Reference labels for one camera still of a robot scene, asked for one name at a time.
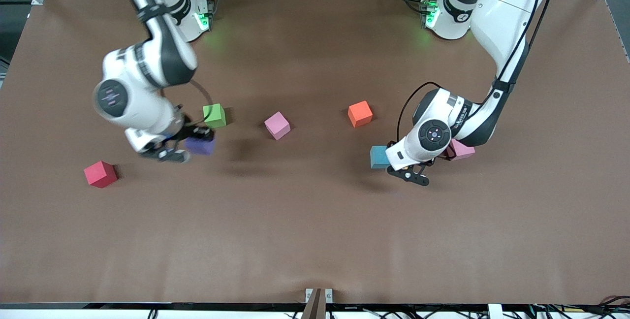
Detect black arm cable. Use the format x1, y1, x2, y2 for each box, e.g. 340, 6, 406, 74
111, 0, 215, 128
397, 0, 557, 143

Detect purple foam cube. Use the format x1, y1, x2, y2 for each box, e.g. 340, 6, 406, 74
184, 137, 217, 156

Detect blue foam cube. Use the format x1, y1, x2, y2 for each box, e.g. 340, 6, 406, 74
370, 145, 393, 170

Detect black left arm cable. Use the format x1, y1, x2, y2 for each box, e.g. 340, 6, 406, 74
397, 0, 557, 143

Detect orange foam cube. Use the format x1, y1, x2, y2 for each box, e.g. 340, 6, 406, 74
347, 100, 374, 128

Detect green foam cube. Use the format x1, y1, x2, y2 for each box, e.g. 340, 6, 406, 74
203, 103, 227, 129

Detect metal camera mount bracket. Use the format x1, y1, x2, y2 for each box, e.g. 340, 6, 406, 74
305, 287, 334, 319

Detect brown paper table cover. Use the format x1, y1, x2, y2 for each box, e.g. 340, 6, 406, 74
0, 0, 630, 306

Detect red foam cube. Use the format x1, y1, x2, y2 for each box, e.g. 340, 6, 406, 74
83, 160, 119, 189

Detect pink foam cube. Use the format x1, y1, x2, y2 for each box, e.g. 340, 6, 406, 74
264, 111, 291, 141
444, 139, 476, 161

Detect tangled black cables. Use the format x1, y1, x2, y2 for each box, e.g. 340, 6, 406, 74
529, 295, 630, 319

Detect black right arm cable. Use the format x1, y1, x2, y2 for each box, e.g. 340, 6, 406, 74
111, 0, 215, 128

